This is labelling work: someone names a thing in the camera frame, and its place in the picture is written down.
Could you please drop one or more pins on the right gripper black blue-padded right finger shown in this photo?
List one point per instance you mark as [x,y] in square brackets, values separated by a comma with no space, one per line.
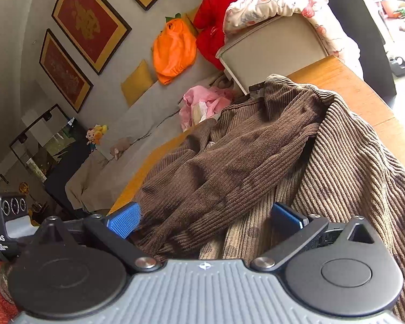
[298,233]

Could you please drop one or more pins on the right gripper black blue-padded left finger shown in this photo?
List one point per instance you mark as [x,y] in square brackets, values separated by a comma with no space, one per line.
[111,233]

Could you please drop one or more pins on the brown corduroy polka-dot garment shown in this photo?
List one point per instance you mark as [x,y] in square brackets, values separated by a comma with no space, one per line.
[296,144]

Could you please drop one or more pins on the beige sofa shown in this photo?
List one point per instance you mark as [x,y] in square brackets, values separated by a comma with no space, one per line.
[279,45]

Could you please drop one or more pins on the glass fish tank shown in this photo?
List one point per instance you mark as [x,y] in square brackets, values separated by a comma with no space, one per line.
[49,142]

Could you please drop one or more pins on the small grey plush toy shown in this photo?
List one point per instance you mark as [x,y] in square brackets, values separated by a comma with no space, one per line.
[118,148]

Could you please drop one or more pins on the small cartoon doll toy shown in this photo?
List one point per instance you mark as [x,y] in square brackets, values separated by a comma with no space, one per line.
[94,135]

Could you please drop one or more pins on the lower framed red picture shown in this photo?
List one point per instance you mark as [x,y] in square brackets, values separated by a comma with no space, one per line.
[64,72]

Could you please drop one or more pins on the yellow square cushion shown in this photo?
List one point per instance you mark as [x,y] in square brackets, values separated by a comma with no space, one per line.
[137,83]

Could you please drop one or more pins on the pink crumpled cloth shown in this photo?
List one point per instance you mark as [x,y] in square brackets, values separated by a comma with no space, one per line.
[201,103]

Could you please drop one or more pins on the orange pumpkin plush cushion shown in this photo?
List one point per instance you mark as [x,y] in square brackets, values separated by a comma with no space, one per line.
[174,50]

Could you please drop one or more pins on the black floor stand base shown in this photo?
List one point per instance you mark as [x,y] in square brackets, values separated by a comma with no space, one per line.
[397,65]

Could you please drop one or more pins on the large framed red picture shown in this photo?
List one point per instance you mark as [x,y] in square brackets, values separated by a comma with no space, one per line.
[94,28]

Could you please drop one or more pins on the red plush cushion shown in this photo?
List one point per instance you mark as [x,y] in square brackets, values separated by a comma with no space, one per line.
[209,20]

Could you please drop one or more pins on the floral white pink blanket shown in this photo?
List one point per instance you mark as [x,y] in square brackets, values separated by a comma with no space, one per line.
[245,13]

